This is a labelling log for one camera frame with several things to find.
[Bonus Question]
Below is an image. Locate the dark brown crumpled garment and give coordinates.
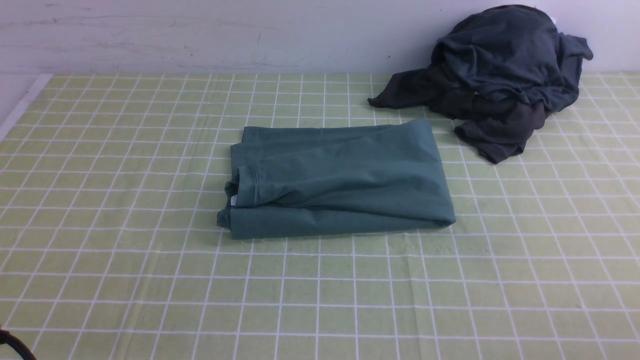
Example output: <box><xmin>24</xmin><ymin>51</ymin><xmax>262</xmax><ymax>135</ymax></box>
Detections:
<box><xmin>368</xmin><ymin>64</ymin><xmax>550</xmax><ymax>165</ymax></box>

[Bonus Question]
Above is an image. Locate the black cable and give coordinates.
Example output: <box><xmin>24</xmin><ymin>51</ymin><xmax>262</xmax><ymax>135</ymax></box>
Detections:
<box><xmin>0</xmin><ymin>327</ymin><xmax>37</xmax><ymax>360</ymax></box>

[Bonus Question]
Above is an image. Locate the green long sleeve shirt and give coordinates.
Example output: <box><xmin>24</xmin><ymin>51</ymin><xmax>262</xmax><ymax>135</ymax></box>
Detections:
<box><xmin>216</xmin><ymin>119</ymin><xmax>456</xmax><ymax>240</ymax></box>

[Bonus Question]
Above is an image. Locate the dark grey crumpled garment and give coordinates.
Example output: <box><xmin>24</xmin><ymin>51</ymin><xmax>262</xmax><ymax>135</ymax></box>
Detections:
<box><xmin>430</xmin><ymin>4</ymin><xmax>594</xmax><ymax>113</ymax></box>

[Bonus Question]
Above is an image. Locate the green checkered tablecloth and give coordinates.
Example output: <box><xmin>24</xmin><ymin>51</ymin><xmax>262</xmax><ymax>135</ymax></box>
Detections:
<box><xmin>0</xmin><ymin>73</ymin><xmax>640</xmax><ymax>360</ymax></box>

